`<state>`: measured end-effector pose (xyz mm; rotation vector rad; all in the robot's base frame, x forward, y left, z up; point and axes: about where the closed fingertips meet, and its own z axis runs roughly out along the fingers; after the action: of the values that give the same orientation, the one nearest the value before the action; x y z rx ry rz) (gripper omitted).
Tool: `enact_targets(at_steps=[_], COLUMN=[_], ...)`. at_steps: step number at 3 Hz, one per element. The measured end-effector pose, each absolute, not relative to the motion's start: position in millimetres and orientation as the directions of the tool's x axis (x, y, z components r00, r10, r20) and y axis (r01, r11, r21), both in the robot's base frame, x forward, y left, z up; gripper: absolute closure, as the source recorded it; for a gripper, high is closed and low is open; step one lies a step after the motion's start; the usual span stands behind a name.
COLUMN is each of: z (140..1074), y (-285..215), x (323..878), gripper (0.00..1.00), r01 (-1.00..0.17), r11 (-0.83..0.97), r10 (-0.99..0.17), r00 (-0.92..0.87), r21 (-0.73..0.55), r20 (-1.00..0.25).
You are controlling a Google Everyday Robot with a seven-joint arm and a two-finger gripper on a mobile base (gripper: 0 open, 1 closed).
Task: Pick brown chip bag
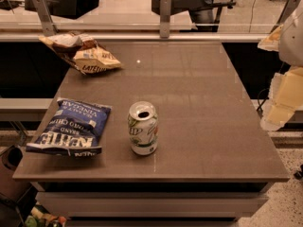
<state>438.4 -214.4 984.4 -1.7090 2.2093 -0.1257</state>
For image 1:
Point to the middle metal bracket post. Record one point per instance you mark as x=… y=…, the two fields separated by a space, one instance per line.
x=165 y=9

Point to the right metal bracket post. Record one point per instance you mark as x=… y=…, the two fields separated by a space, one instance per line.
x=289 y=7

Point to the dark bin at left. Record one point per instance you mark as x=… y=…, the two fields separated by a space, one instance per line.
x=13 y=192

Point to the metal bracket post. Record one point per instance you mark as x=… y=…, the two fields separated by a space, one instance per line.
x=165 y=9
x=289 y=7
x=49 y=29

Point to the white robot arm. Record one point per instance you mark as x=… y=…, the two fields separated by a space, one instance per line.
x=291 y=40

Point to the left metal bracket post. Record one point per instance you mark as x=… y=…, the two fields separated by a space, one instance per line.
x=49 y=29

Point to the blue Kettle chip bag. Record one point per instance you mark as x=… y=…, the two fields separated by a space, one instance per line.
x=74 y=130

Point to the brown chip bag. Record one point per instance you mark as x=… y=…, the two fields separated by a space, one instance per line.
x=82 y=52

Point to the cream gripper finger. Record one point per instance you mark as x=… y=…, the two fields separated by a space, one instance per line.
x=271 y=42
x=285 y=97

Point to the colourful items under table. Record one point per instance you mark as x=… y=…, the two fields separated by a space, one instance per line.
x=40 y=217

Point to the white green soda can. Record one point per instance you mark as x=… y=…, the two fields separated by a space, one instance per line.
x=143 y=128

